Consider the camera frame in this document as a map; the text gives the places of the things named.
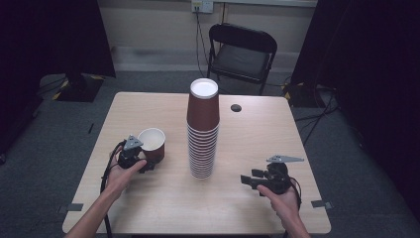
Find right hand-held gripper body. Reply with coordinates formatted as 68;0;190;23
255;155;305;196

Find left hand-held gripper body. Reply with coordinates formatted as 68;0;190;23
117;134;147;171

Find single brown paper cup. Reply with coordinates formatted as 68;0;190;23
137;127;166;164

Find stack of brown paper cups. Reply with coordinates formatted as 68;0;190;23
185;77;221;180

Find person's left hand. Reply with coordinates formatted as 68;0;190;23
104;148;148;200

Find person's right hand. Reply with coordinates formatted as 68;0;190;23
257;178;302;220

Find grey tape strip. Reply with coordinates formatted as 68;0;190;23
310;199;333;210
57;202;84;214

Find black stand base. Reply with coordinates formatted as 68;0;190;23
52;72;105;103

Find black folding chair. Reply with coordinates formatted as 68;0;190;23
206;22;278;96

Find dark curtain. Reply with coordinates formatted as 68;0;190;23
0;0;117;157
289;0;420;216

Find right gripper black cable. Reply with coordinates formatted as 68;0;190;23
288;178;303;210

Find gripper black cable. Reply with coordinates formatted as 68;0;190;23
288;178;303;210
100;140;129;238

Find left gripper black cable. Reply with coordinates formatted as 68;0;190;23
100;140;129;238

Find black floor cables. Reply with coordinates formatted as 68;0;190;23
292;84;342;147

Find black wall cable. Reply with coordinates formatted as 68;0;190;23
195;9;212;79

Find white wall outlet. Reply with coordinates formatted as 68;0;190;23
191;0;215;15

